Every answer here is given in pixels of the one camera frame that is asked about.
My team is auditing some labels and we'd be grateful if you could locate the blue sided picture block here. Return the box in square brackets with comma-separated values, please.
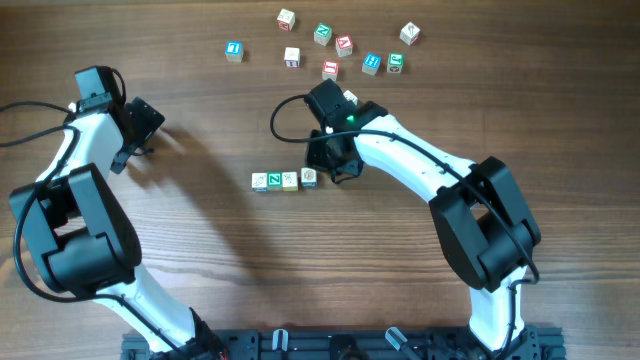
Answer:
[300, 167, 318, 188]

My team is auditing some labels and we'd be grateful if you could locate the yellow sided white block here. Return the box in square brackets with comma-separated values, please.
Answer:
[282, 171, 299, 192]

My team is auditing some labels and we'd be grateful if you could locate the red sided block green N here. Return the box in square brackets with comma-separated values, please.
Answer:
[267, 172, 283, 191]

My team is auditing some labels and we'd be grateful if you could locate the blue sided white block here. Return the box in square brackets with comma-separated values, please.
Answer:
[251, 173, 268, 192]

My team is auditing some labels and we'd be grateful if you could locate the green J block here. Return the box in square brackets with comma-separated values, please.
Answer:
[387, 53, 404, 74]

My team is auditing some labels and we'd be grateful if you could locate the yellow face picture block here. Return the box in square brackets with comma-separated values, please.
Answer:
[343, 90, 358, 106]

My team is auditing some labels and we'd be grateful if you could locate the red letter block lower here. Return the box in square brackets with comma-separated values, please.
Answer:
[321, 61, 339, 81]

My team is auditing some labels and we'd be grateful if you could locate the red letter block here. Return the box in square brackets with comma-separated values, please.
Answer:
[321, 61, 339, 81]
[335, 34, 354, 57]

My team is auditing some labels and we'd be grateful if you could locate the blue letter block right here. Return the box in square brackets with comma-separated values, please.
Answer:
[362, 53, 381, 76]

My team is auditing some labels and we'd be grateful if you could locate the blue letter block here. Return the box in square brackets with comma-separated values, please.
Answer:
[225, 41, 244, 63]
[362, 53, 381, 76]

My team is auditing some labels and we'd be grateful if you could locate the red letter block upper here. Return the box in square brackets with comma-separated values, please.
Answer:
[335, 34, 354, 57]

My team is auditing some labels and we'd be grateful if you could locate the red sided white block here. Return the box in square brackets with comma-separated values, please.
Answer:
[284, 47, 301, 68]

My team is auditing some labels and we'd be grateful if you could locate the green N block top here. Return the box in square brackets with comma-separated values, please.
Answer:
[314, 23, 332, 46]

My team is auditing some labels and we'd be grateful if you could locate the plain picture block right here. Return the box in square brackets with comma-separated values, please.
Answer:
[399, 22, 421, 46]

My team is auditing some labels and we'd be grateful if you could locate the red picture block top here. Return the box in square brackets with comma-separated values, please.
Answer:
[276, 8, 295, 32]

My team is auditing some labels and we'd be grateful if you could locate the right camera cable black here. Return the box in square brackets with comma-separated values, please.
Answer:
[269, 93, 541, 359]

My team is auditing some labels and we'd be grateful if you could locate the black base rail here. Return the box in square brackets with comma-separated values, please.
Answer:
[120, 325, 567, 360]

